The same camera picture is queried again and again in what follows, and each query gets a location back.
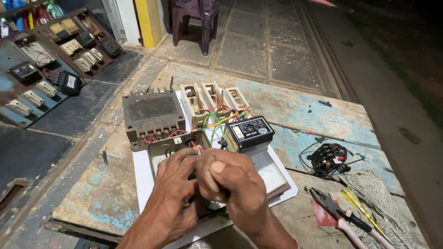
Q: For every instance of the small dark metal piece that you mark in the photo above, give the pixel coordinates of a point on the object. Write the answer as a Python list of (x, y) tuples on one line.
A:
[(324, 103)]

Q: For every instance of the brown board with switches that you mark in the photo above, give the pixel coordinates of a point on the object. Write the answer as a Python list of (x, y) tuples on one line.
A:
[(79, 45)]

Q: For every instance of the cream porcelain fuse holder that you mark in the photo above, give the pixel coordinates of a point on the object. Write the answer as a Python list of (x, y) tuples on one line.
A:
[(237, 98), (214, 96), (193, 103)]

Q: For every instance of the grey patterned cloth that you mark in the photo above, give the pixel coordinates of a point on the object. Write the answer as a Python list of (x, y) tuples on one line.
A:
[(377, 193)]

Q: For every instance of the yellow pillar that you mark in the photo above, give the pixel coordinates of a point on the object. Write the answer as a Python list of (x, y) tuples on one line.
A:
[(148, 20)]

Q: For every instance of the dark plastic chair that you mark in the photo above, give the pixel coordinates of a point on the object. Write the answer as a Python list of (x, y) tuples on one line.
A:
[(195, 17)]

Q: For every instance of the grey metal meter casing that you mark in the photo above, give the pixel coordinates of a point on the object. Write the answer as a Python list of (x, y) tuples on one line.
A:
[(166, 145)]

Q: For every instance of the black auto unit box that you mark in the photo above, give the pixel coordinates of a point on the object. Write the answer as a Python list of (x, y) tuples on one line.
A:
[(251, 133)]

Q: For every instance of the person's left hand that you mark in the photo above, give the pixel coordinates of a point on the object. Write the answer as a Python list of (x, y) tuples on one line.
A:
[(169, 193)]

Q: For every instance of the grey electrical contactor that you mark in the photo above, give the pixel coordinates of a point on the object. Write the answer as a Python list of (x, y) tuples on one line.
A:
[(152, 110)]

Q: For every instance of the blue board with fuses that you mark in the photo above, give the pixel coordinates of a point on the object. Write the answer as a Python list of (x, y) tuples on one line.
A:
[(31, 83)]

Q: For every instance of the square panel meter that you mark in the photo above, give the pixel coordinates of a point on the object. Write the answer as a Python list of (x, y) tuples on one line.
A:
[(271, 173)]

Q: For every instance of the person's left fingers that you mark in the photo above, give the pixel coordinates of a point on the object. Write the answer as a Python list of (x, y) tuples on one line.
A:
[(176, 162)]

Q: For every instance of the person's right hand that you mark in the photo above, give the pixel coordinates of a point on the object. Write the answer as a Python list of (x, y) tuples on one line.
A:
[(242, 186)]

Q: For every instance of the shelf of coloured packets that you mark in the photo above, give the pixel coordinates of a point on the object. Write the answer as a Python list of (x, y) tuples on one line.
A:
[(27, 15)]

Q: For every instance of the white base board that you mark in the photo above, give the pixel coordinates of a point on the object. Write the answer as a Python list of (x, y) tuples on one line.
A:
[(142, 179)]

